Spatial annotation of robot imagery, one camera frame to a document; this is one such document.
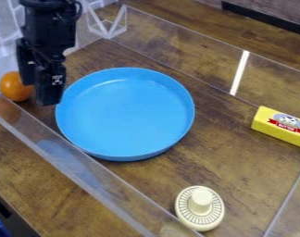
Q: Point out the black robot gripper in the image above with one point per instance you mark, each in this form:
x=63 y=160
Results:
x=49 y=34

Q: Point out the orange ball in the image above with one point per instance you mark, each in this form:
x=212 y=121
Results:
x=12 y=88

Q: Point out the blue round tray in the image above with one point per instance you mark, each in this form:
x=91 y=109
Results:
x=125 y=114

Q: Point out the yellow butter box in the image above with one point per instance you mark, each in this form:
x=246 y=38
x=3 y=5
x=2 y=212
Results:
x=277 y=124

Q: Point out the cream round toy knob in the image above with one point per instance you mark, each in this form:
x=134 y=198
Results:
x=200 y=208

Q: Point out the clear acrylic corner bracket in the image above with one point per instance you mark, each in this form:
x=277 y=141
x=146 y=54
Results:
x=103 y=27

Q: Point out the clear acrylic back wall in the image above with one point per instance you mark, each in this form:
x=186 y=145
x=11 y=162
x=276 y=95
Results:
x=254 y=78

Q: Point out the clear acrylic wall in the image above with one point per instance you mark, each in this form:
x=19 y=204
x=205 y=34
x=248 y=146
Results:
x=138 y=211
x=254 y=78

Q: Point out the clear acrylic front wall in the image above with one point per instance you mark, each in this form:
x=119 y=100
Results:
x=138 y=211

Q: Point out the black bar on wall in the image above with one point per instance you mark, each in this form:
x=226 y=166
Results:
x=261 y=17

